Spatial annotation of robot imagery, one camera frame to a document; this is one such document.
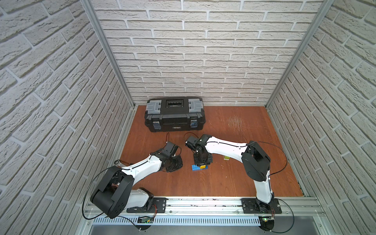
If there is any long blue lego brick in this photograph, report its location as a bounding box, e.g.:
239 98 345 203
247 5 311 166
192 164 208 171

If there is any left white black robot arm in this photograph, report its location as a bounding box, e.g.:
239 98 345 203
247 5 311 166
90 142 183 219

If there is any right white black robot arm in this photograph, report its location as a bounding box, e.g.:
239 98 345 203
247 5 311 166
185 135 274 213

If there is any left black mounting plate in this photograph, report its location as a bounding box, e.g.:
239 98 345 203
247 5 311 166
126 197 167 213

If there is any black mounting plate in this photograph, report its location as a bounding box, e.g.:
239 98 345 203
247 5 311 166
126 197 167 213
241 198 282 214

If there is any black plastic toolbox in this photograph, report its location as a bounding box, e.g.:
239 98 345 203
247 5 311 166
145 97 206 132

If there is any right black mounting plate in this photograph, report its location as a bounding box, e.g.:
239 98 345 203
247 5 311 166
241 198 282 214

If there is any white slotted cable duct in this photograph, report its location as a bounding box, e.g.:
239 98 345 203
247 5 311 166
93 215 260 226

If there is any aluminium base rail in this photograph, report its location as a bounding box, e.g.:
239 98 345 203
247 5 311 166
85 196 324 217

